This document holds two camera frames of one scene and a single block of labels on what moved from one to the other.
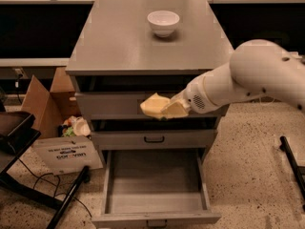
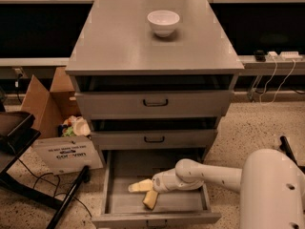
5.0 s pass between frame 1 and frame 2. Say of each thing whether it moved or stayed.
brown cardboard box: stayed
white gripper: moved
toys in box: stayed
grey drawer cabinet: stayed
